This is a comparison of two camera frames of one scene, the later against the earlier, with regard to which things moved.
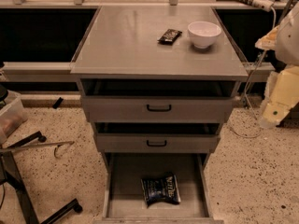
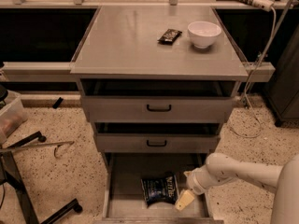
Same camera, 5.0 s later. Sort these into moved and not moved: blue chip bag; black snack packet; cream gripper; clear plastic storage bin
Moved: cream gripper
Not moved: black snack packet; clear plastic storage bin; blue chip bag
